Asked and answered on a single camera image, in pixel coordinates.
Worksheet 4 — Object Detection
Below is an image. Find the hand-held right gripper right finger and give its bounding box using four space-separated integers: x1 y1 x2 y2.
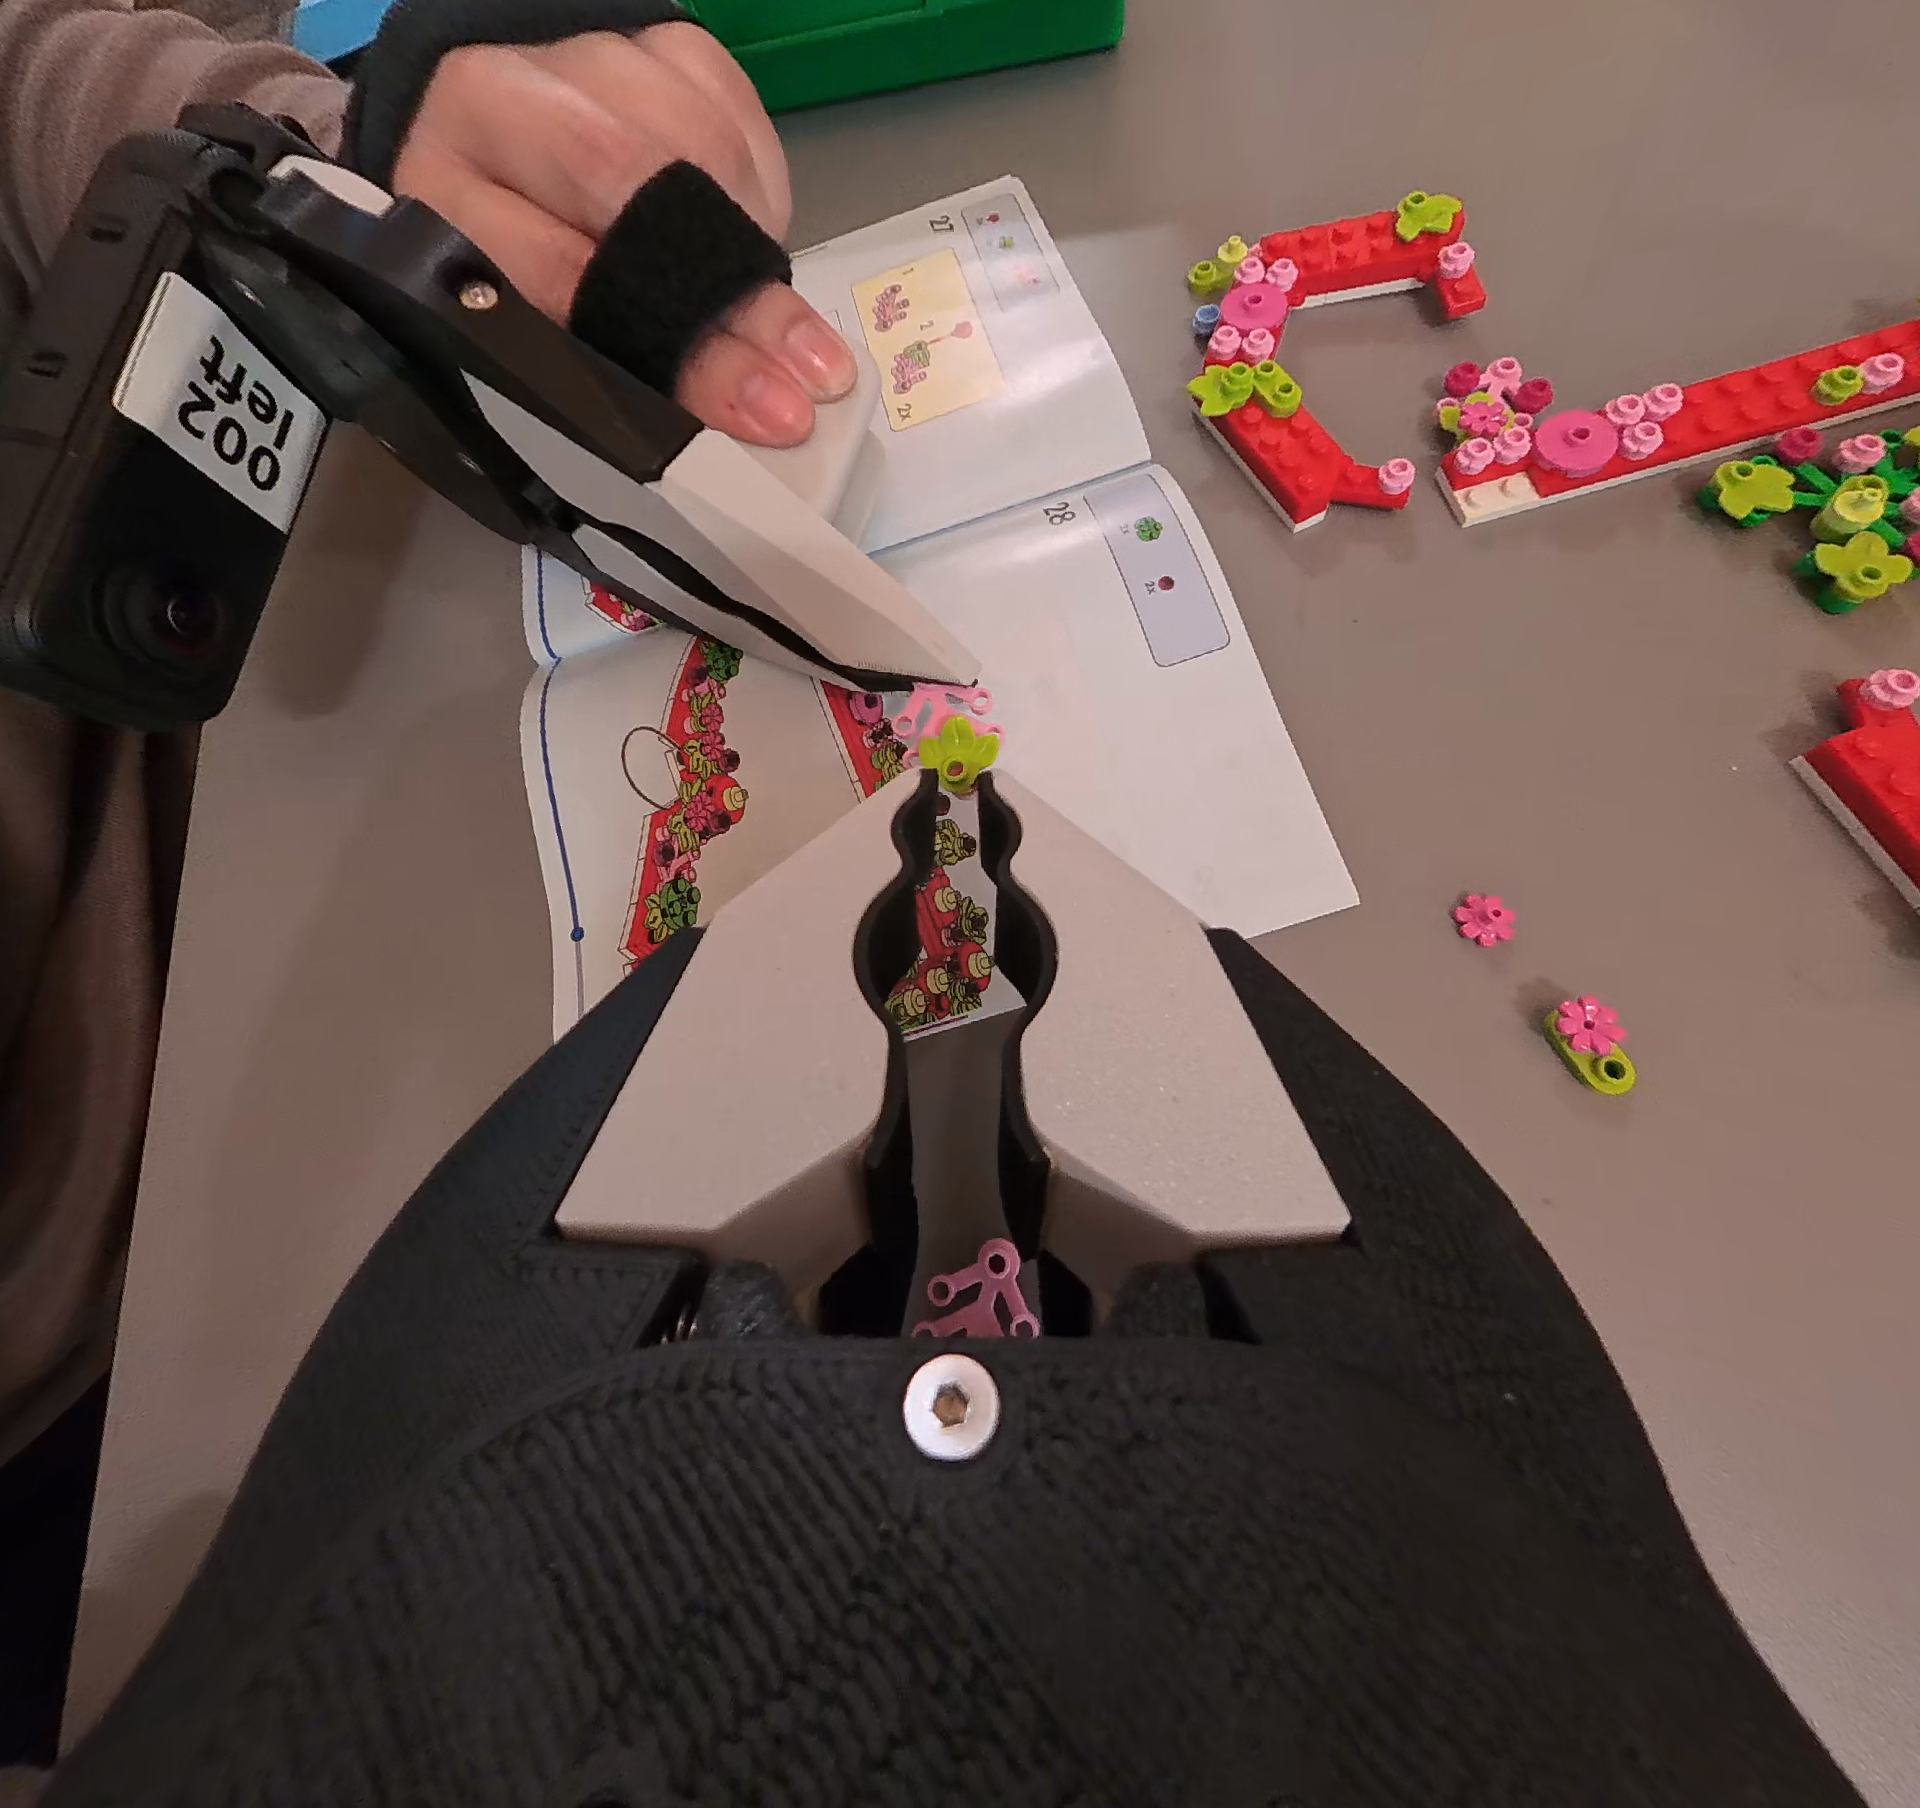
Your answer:
978 770 1353 1318

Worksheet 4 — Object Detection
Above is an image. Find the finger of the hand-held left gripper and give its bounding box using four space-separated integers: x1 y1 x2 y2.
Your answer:
644 427 983 691
446 367 906 691

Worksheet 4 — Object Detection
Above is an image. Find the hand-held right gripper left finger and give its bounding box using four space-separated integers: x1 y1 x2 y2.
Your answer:
552 765 924 1332

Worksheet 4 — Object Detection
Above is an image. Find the pink lego stem piece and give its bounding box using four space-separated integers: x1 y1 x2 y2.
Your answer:
897 682 995 762
913 1237 1041 1341

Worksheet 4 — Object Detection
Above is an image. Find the lime lego leaf piece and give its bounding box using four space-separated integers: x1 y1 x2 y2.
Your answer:
914 717 1005 798

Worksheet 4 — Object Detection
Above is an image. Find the person's left forearm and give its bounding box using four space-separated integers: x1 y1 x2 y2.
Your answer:
0 0 698 340

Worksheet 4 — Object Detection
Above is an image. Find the lego instruction booklet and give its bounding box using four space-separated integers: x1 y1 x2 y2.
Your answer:
515 176 1362 1046

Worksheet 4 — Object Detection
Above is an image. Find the lime lego plate pink flower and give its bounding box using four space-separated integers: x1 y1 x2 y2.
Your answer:
1542 993 1640 1097

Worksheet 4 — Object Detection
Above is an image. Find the green lego flower cluster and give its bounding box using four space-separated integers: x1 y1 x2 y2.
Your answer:
1699 426 1920 619

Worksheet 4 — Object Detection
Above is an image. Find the person's left hand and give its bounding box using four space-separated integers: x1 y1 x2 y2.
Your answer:
390 19 862 453

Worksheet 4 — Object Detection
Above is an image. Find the green storage bin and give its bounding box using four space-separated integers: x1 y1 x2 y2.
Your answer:
419 0 1161 114

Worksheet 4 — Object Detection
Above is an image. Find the person's brown sweater torso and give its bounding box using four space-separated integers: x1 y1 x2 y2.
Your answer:
0 690 204 1480

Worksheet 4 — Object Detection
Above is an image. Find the red curved lego wall section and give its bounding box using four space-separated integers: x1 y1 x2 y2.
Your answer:
1186 187 1490 533

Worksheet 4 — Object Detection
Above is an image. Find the red long lego wall section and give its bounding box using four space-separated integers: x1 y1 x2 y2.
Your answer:
1430 320 1920 530

